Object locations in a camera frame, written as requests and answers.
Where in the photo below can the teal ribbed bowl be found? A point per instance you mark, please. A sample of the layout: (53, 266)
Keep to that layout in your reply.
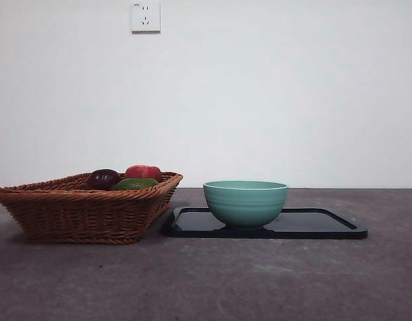
(246, 207)

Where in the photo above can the red apple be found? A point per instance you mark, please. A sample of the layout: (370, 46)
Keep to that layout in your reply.
(142, 172)

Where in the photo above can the green avocado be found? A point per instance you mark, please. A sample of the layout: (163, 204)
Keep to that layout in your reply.
(135, 184)

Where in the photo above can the dark purple plum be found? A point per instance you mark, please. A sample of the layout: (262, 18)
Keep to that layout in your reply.
(104, 179)

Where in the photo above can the dark green rectangular tray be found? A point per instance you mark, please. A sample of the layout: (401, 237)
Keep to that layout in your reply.
(309, 227)

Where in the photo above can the brown wicker basket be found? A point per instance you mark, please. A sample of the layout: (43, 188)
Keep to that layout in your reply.
(75, 217)

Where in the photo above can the white wall socket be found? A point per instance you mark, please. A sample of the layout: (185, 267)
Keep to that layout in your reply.
(146, 16)

